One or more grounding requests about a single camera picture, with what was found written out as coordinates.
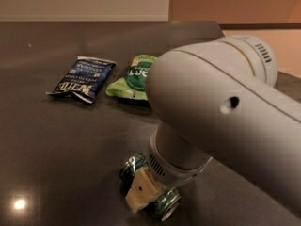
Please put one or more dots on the blue chip bag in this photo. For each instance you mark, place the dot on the blue chip bag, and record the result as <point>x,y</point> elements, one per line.
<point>84,78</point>

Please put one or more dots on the green snack bag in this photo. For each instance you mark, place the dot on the green snack bag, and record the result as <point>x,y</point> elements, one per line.
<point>132,84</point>

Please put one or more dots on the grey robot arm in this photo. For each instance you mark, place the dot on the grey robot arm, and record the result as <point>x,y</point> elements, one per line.
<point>218,100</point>

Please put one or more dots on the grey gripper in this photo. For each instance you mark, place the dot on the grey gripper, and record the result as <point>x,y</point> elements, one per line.
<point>166,170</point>

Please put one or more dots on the green soda can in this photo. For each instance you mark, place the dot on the green soda can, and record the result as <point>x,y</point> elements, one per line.
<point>161,208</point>

